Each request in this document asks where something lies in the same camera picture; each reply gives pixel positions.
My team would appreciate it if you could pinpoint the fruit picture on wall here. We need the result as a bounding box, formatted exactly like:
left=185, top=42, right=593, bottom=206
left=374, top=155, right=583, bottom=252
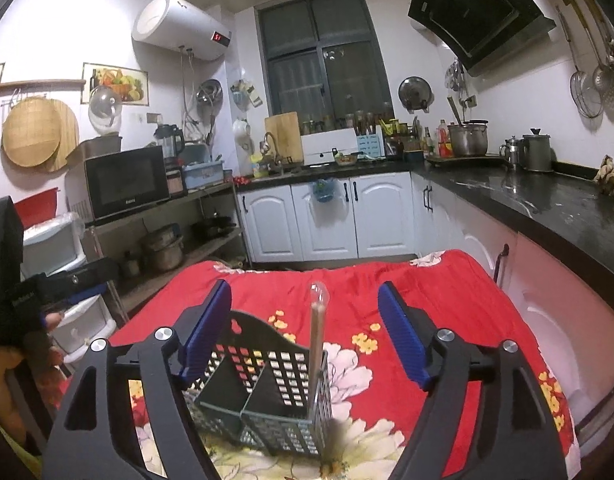
left=80, top=63, right=150, bottom=106

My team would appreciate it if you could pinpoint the metal shelf rack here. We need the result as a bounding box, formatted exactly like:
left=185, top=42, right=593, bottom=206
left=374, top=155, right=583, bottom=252
left=82, top=181, right=250, bottom=318

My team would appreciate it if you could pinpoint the hanging pot lid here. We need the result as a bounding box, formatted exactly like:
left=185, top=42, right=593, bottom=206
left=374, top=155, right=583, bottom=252
left=398, top=76, right=434, bottom=113

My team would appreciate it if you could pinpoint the red plastic basin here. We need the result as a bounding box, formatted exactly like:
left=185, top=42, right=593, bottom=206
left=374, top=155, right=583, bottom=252
left=14, top=188, right=58, bottom=230

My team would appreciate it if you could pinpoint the black microwave oven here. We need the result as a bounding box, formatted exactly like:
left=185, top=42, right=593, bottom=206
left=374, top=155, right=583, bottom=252
left=65, top=145, right=170, bottom=224

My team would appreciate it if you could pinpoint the white water heater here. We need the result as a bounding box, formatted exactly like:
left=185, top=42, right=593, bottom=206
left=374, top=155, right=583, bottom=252
left=131, top=0, right=232, bottom=62

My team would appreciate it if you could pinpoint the chopstick pair long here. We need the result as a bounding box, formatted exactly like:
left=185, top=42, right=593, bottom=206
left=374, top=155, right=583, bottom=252
left=308, top=282, right=328, bottom=411

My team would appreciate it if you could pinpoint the dark green utensil basket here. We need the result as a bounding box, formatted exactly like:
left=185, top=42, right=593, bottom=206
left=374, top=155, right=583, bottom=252
left=185, top=311, right=333, bottom=458

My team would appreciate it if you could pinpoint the wooden cutting board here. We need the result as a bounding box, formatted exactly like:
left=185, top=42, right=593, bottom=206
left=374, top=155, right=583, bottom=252
left=264, top=112, right=305, bottom=164

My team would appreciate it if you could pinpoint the round bamboo board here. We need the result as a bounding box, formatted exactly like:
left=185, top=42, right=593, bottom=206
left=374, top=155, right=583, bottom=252
left=1, top=96, right=79, bottom=174

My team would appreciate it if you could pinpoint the hanging skimmer ladle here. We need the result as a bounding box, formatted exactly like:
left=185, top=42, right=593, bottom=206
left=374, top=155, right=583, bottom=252
left=555, top=6, right=603, bottom=119

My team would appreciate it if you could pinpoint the garlic bunch on counter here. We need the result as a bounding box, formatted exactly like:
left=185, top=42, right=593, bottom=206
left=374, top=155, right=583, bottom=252
left=593, top=155, right=614, bottom=197

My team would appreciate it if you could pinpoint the dark kitchen window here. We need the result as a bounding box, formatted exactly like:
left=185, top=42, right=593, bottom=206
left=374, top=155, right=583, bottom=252
left=258, top=0, right=392, bottom=127

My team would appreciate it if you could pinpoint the large steel stock pot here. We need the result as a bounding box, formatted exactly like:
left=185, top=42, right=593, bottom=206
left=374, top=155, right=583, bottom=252
left=449, top=119, right=489, bottom=157

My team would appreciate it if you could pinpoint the left hand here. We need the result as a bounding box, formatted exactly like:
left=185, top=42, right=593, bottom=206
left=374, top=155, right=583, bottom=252
left=0, top=320, right=63, bottom=452

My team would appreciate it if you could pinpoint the black range hood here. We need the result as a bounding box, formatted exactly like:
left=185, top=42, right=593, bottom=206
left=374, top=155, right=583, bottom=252
left=409, top=0, right=556, bottom=77

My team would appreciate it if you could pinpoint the white plastic drawer tower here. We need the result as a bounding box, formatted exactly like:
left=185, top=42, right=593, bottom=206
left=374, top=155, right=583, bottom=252
left=20, top=212, right=117, bottom=366

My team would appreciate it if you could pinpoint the steel kettle pot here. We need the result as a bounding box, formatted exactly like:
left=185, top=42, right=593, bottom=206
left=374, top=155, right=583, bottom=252
left=520, top=128, right=552, bottom=172

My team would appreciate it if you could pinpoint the glass lid on wall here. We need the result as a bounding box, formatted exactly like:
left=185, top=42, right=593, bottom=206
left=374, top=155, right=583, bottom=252
left=88, top=86, right=122, bottom=136

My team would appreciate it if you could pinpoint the red floral table cloth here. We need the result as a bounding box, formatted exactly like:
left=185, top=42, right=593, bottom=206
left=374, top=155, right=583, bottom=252
left=110, top=250, right=581, bottom=479

